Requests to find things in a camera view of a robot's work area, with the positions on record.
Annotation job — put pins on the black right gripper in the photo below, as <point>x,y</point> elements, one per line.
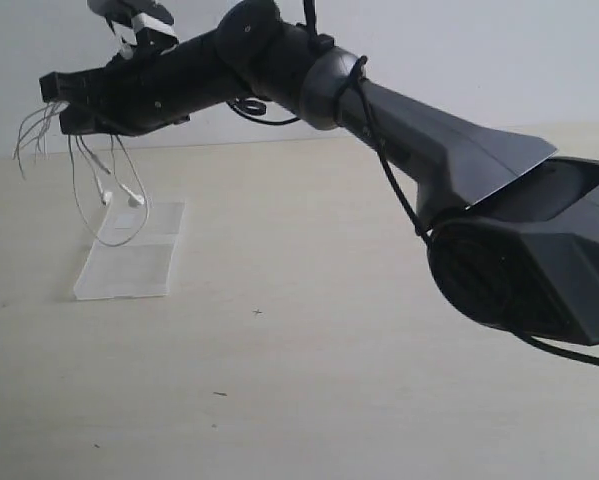
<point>126,97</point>

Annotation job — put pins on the clear plastic storage box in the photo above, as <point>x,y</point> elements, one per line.
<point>132,258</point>

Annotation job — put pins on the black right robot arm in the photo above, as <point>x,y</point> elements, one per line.
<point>511,226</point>

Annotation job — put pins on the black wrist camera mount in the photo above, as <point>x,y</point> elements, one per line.
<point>151,22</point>

